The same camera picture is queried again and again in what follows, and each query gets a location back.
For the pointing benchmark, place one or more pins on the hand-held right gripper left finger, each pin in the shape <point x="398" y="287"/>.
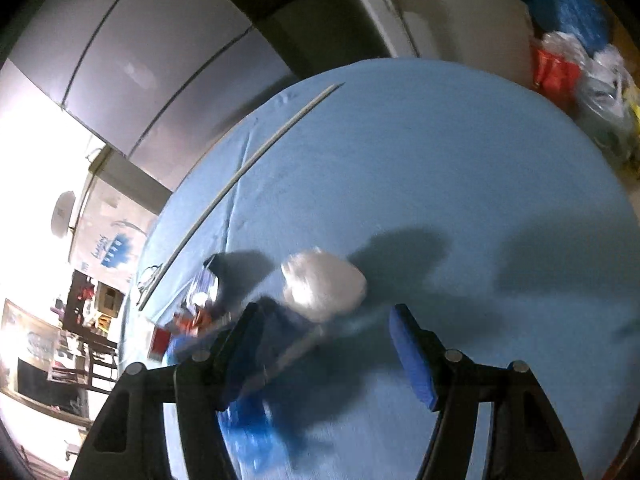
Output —
<point x="235" y="355"/>

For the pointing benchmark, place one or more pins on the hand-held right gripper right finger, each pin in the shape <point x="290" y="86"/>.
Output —
<point x="415" y="355"/>

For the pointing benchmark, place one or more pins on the blue carton box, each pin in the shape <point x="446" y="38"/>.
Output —
<point x="290" y="340"/>

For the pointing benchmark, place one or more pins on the clear plastic packaging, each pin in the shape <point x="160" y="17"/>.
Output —
<point x="205" y="290"/>

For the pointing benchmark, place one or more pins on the red and white small box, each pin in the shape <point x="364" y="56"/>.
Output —
<point x="161" y="344"/>

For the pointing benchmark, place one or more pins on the white tissue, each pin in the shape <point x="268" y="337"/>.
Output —
<point x="320" y="280"/>

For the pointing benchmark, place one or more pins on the dark wooden chair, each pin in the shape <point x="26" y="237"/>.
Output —
<point x="80" y="310"/>

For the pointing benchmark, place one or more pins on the white cabinet with blue print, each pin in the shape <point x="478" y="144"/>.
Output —
<point x="115" y="240"/>

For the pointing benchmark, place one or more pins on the white round appliance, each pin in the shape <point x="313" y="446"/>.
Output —
<point x="62" y="215"/>

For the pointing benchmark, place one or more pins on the thin white rod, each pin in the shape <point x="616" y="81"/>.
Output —
<point x="320" y="101"/>

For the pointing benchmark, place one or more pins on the clear water jug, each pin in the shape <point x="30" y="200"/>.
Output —
<point x="600" y="115"/>

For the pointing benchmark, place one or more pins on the grey cabinet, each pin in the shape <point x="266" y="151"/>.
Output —
<point x="150" y="60"/>

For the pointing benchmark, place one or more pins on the red paper bag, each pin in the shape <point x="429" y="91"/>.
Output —
<point x="552" y="72"/>

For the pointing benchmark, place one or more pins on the pile of white plastic bags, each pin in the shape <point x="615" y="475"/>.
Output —
<point x="605" y="70"/>

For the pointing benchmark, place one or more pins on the grey refrigerator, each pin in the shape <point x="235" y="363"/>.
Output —
<point x="450" y="10"/>

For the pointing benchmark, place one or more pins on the large blue plastic bag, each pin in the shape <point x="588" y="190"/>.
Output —
<point x="560" y="0"/>

